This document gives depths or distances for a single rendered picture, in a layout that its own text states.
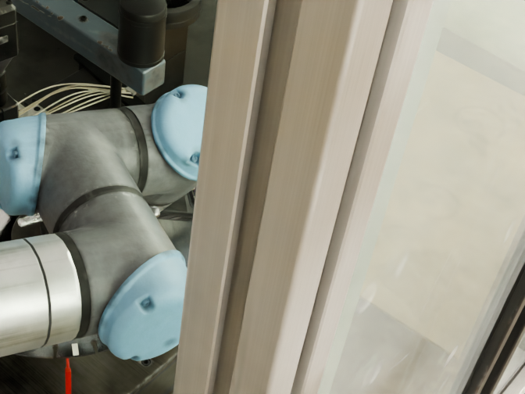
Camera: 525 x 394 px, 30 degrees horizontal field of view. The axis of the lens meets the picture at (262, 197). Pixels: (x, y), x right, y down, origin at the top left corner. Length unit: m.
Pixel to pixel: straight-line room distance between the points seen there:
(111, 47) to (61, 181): 0.55
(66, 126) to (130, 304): 0.17
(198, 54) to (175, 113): 0.99
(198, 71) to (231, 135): 1.43
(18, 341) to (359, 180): 0.39
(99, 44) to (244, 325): 0.95
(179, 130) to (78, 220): 0.12
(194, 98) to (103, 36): 0.50
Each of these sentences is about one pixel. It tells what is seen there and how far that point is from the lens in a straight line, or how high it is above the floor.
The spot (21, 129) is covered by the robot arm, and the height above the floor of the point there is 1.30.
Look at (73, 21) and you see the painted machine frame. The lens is 1.31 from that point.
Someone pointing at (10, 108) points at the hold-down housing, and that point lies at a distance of 1.05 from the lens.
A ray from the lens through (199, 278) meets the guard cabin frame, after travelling 0.35.
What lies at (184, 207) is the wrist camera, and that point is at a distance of 1.00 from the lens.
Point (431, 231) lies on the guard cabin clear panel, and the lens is 0.51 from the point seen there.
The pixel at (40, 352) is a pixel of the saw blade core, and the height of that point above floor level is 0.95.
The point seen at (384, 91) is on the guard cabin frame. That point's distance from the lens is 0.29.
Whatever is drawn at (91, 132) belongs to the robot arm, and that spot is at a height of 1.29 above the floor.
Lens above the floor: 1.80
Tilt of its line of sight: 44 degrees down
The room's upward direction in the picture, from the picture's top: 10 degrees clockwise
